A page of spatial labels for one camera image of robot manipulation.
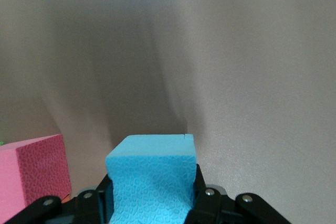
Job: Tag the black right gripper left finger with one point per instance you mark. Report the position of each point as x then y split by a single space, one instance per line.
84 208

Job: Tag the blue foam cube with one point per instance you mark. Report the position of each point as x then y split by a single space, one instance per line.
152 171

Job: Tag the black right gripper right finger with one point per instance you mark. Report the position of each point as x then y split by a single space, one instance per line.
210 205

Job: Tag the pink foam cube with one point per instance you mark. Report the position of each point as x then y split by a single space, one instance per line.
15 171

